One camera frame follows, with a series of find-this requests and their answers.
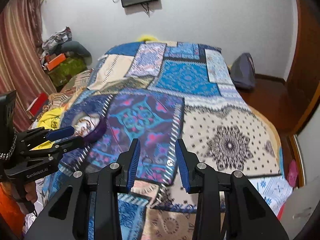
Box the brown wooden door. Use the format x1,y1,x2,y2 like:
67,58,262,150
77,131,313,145
286,0,319,135

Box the red box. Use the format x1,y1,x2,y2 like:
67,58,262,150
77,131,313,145
26,93,48,118

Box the grey blue backpack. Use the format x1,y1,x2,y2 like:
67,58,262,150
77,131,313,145
230,53,255,90

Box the black monitor cables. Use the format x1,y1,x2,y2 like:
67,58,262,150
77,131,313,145
112,0,161,17

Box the green patterned storage box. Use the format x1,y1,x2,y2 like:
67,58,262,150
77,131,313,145
48,56,87,87

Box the blue patchwork bed cover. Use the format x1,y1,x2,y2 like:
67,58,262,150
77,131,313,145
28,42,292,239

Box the person left hand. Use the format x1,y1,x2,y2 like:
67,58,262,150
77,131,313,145
24,181,38,204

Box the yellow towel blanket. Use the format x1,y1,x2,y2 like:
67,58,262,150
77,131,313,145
32,107,64,150

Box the pink slipper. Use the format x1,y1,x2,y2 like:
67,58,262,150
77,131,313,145
287,160,298,188

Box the pile of patterned clothes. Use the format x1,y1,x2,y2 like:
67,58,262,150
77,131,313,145
42,27,72,52

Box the striped beige quilt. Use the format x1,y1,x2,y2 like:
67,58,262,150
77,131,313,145
41,69,93,113

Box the red striped curtain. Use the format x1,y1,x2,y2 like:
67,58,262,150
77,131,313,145
1,0,56,131

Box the yellow round object behind bed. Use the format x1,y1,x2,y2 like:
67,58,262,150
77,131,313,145
137,35,159,42

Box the purple heart-shaped tin box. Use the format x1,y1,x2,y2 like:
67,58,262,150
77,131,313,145
73,113,107,144

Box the dark green pillow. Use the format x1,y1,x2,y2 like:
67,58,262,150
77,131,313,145
60,41,92,58

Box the orange shoe box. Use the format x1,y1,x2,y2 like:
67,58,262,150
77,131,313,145
47,53,66,71

